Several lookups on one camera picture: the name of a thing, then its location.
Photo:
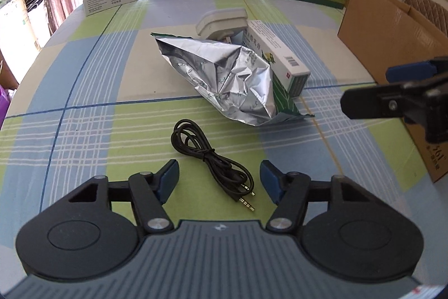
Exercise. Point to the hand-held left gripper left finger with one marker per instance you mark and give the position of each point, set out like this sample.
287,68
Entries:
168,180

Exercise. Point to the checked tablecloth desktop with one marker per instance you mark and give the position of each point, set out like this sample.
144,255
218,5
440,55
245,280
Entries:
105,131

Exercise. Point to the long white ointment box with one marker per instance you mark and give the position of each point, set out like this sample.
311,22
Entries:
280,53

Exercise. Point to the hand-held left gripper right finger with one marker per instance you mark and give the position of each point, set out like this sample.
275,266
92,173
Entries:
271,180

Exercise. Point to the white paper bag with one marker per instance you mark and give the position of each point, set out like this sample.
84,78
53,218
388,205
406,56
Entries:
42,10

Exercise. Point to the silver foil bag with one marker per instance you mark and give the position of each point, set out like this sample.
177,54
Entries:
224,78

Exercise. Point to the brown quilted chair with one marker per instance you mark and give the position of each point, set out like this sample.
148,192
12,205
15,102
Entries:
427,11

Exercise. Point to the white cardboard carton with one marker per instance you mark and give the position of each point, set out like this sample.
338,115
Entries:
17,25

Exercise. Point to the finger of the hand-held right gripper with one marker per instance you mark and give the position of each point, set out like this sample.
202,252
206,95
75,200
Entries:
374,101
409,72

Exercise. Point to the brown cardboard box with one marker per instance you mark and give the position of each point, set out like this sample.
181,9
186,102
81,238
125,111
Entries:
388,39

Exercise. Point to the white plug adapter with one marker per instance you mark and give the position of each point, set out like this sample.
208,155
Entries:
220,24

